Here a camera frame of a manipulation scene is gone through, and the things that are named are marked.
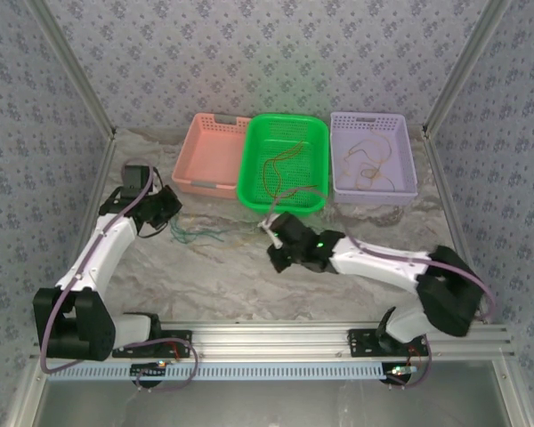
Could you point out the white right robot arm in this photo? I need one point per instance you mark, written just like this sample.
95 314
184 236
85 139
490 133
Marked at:
374 262

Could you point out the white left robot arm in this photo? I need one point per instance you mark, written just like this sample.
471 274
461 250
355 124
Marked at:
98 253

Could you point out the pink perforated plastic basket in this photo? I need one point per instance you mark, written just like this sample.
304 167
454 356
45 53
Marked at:
209 151

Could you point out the green mesh plastic basket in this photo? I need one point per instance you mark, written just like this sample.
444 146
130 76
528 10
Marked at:
253 187

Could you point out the purple perforated plastic basket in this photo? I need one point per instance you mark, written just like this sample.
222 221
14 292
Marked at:
382 120

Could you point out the small circuit board with LED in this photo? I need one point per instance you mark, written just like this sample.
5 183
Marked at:
400 371
149 370

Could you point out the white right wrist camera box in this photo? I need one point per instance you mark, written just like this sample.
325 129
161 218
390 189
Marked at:
271 233

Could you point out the aluminium frame side bar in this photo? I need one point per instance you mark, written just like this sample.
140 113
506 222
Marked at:
93 195
445 187

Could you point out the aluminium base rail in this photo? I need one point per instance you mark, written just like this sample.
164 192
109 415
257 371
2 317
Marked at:
267 338

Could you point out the aluminium frame post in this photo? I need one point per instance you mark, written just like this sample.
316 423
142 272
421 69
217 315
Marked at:
81 75
462 66

